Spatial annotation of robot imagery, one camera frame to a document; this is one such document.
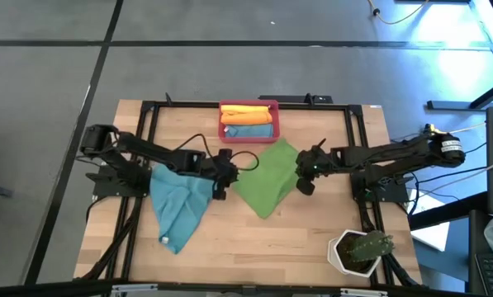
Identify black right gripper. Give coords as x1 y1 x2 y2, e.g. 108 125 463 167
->
294 138 342 197

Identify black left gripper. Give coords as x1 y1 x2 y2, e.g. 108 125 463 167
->
204 148 241 202

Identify green microfiber towel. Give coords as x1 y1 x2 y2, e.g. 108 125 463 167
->
231 138 301 219

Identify blue microfiber towel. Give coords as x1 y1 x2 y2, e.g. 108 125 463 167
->
149 163 216 255
224 124 275 139

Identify orange microfiber towel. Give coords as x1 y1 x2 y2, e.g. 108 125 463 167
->
220 111 274 126

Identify yellow microfiber towel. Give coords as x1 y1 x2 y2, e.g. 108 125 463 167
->
220 104 271 116

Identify red plastic basket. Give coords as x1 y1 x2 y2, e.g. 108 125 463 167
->
217 99 280 144

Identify white hexagonal plant pot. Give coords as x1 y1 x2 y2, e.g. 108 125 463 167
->
326 229 386 278

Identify green cactus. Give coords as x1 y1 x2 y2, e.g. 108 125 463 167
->
347 229 397 264

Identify white paper sheet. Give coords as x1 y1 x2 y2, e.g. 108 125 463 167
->
409 188 452 252

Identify black desk leg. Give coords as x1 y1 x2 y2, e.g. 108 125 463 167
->
425 76 493 111

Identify black left camera cable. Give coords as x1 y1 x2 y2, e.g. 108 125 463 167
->
174 132 260 172

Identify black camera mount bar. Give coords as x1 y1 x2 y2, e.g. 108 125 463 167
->
258 93 334 106

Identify black aluminium table frame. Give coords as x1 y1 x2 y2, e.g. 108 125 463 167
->
73 92 424 295

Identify silver frame bracket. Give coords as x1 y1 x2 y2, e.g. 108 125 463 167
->
339 287 390 297
110 283 159 295

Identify yellow power cable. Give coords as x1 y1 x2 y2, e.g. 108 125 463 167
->
438 121 487 136

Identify black floor cable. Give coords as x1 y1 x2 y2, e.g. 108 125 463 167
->
462 141 488 156

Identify white floor cable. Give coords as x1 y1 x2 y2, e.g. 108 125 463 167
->
367 0 431 26

